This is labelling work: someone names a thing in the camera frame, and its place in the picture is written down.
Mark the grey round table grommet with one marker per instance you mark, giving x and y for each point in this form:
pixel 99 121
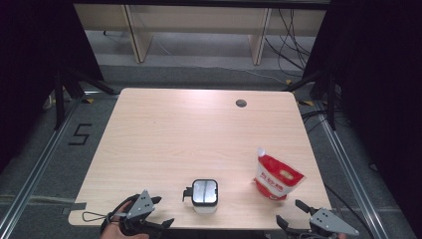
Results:
pixel 241 103

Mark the black curtain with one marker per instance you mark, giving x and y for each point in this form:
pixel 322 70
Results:
pixel 33 49
pixel 381 83

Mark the red and white pouch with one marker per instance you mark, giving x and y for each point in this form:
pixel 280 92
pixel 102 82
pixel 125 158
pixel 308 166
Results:
pixel 277 179

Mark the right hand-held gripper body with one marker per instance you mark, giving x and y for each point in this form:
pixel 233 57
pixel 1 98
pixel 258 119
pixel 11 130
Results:
pixel 328 222

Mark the black metal stand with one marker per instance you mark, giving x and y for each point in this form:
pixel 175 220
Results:
pixel 331 99
pixel 59 99

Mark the person's right hand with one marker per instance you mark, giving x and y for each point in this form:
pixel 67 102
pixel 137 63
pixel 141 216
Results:
pixel 341 237

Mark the beige wooden shelf unit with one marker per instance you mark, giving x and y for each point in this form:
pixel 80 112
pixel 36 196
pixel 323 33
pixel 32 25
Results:
pixel 199 18

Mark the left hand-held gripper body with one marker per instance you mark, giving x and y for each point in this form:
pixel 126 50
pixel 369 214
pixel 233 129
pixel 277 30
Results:
pixel 141 205

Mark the person's left hand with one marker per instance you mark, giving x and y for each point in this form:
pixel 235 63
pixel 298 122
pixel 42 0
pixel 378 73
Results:
pixel 111 232

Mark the glass jar with black lid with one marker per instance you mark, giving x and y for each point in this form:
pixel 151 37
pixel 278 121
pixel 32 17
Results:
pixel 204 191

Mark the aluminium floor rail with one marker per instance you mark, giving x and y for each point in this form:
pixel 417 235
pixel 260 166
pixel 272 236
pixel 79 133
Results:
pixel 345 169
pixel 40 166

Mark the grey tape strip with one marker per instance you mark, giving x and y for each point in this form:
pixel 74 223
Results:
pixel 74 207

